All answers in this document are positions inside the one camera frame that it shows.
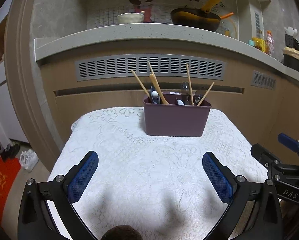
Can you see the red floor mat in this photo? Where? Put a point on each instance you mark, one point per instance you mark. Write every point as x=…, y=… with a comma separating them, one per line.
x=8, y=172

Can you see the large steel spoon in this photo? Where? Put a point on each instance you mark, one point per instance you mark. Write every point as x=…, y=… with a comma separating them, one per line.
x=199, y=95

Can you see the grey ventilation grille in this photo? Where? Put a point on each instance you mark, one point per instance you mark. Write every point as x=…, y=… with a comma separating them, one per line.
x=114, y=66

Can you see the translucent grey plastic spoon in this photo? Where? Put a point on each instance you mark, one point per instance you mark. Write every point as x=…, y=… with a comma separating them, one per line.
x=185, y=93

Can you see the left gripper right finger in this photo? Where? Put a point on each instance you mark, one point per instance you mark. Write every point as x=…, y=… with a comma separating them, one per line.
x=233, y=190

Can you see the white lace tablecloth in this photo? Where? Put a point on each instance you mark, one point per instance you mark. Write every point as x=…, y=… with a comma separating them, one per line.
x=156, y=185

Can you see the blue plastic rice spoon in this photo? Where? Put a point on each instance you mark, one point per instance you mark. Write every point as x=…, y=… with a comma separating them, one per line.
x=151, y=89

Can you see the grey stone countertop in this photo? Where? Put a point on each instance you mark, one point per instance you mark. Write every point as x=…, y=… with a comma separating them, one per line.
x=46, y=47

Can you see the wooden chopstick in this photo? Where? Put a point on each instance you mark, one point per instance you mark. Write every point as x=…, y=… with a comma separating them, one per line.
x=190, y=85
x=155, y=81
x=205, y=95
x=140, y=82

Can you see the purple plastic utensil holder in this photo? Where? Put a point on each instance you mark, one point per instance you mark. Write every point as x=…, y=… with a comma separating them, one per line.
x=175, y=120

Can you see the black wok pan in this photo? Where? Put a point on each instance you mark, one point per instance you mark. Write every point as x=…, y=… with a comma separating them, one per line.
x=201, y=18

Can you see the orange-cap plastic bottle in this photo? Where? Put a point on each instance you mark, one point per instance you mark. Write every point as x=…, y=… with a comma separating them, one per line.
x=269, y=43

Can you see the black utensil basket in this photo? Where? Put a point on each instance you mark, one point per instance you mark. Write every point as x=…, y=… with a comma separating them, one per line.
x=291, y=49

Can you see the brown wooden spoon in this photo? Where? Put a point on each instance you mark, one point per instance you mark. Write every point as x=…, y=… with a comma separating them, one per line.
x=164, y=101

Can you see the white bowl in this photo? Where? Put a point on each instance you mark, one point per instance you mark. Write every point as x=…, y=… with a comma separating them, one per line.
x=131, y=17

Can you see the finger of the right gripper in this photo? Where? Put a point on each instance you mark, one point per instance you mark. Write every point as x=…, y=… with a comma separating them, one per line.
x=271, y=162
x=288, y=142

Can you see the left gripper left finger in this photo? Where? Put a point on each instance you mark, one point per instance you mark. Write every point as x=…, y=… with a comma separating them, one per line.
x=64, y=190

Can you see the small ball-end metal spoon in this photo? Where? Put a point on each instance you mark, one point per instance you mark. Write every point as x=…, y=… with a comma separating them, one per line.
x=155, y=96

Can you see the wooden chopstick in holder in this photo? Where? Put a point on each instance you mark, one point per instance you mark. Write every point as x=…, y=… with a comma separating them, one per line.
x=140, y=82

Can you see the white shoe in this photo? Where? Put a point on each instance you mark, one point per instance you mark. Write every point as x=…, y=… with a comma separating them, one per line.
x=28, y=160

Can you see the small grey vent grille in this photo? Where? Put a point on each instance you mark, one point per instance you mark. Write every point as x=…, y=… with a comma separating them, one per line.
x=263, y=80

